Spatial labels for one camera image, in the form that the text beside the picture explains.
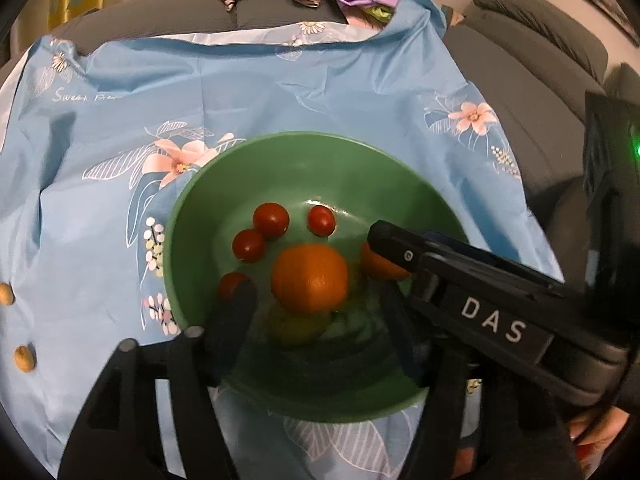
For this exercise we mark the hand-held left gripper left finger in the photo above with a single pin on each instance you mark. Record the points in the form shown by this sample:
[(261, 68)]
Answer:
[(235, 320)]

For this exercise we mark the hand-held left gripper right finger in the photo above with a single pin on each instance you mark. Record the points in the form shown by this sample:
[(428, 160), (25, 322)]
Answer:
[(400, 335)]

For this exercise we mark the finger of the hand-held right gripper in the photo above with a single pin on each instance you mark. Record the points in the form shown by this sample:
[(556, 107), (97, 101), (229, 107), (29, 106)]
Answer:
[(395, 242), (490, 265)]

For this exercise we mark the small orange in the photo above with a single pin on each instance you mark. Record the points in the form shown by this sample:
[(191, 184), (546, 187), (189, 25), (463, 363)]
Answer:
[(382, 266)]

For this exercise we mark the red cherry tomato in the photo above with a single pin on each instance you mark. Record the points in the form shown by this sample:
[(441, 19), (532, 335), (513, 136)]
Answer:
[(321, 220), (230, 285), (248, 245), (271, 219)]

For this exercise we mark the yellow lemon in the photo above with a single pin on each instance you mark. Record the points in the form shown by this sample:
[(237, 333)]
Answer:
[(295, 329)]

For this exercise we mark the green bowl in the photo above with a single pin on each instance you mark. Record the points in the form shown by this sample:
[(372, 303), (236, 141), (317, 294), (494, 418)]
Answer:
[(350, 180)]

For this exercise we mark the large orange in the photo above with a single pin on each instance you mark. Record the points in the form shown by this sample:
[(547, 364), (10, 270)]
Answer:
[(309, 280)]

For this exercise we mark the person's right hand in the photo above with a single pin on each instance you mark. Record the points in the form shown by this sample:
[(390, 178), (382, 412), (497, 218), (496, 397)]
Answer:
[(605, 430)]

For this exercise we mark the grey sofa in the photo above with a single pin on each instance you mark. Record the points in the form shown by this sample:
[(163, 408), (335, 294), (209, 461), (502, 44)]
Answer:
[(525, 90)]

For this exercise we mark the small yellow kumquat lower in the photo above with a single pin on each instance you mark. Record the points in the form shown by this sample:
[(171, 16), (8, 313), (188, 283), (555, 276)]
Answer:
[(24, 358)]

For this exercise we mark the small yellow kumquat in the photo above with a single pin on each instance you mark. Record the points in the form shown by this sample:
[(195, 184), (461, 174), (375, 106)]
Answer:
[(24, 358), (6, 294)]

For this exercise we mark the blue floral cloth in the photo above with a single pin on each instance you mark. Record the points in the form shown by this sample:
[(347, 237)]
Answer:
[(225, 90)]

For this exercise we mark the small green yellow item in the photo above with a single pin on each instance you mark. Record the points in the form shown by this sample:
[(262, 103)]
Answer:
[(381, 13)]

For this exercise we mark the small yellow kumquat upper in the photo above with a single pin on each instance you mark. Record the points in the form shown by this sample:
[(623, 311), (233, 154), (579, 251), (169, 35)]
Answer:
[(6, 294)]

